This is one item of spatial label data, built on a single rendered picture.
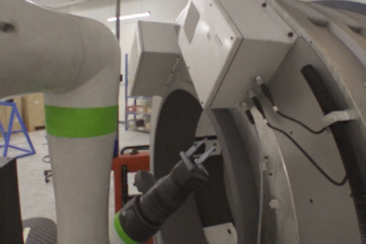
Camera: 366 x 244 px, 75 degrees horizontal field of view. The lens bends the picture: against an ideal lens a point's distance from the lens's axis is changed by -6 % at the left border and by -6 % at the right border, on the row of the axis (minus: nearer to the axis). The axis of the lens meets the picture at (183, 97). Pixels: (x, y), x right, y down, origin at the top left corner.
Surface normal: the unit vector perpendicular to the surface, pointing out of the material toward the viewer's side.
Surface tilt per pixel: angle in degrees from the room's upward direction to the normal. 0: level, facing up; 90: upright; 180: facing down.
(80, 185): 96
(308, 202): 90
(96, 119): 95
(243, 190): 63
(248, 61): 132
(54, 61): 103
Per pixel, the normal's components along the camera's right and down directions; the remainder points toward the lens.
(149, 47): 0.30, -0.50
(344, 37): -0.70, -0.34
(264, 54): 0.24, 0.74
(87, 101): 0.48, 0.15
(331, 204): -0.94, 0.00
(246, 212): 0.33, -0.29
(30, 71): 0.84, 0.53
